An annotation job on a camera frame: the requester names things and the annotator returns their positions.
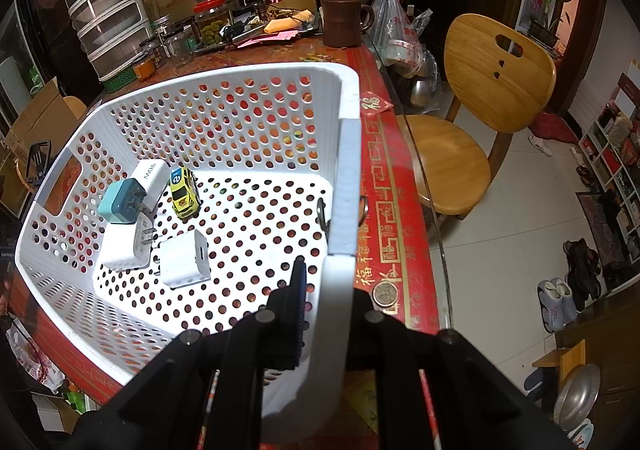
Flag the white perforated plastic basket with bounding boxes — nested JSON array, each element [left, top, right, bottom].
[[15, 62, 361, 442]]

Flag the black folding phone stand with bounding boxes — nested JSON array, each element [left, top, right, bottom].
[[25, 139, 52, 188]]

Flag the red lid pickle jar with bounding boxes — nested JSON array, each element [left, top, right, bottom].
[[193, 0, 230, 46]]

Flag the cardboard box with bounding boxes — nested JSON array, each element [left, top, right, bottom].
[[1, 79, 87, 221]]

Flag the teal plug adapter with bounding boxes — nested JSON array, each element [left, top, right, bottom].
[[98, 178, 146, 225]]

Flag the yellow toy car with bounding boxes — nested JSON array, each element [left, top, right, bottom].
[[169, 166, 202, 221]]

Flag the wooden chair right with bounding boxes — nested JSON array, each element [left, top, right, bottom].
[[397, 14, 556, 219]]

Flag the white stacked drawer tower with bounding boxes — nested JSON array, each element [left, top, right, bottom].
[[64, 0, 152, 82]]

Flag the empty glass jar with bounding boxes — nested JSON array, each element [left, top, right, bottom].
[[166, 31, 193, 68]]

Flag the brown ceramic mug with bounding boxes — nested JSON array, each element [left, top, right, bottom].
[[321, 0, 374, 48]]

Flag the white small charger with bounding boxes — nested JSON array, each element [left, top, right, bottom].
[[158, 229, 210, 289]]

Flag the green woven basket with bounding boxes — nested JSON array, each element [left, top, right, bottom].
[[103, 66, 137, 94]]

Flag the coin on table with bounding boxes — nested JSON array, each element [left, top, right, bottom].
[[371, 280, 399, 309]]

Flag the white square charger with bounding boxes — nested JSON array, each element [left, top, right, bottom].
[[99, 213, 154, 270]]

